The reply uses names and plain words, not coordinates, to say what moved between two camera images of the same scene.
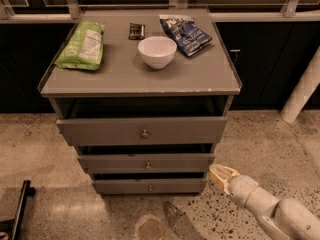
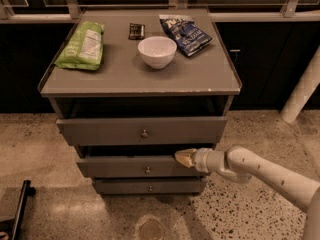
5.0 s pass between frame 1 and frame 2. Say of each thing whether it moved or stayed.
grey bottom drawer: stayed
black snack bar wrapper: stayed
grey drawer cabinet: stayed
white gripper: moved
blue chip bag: stayed
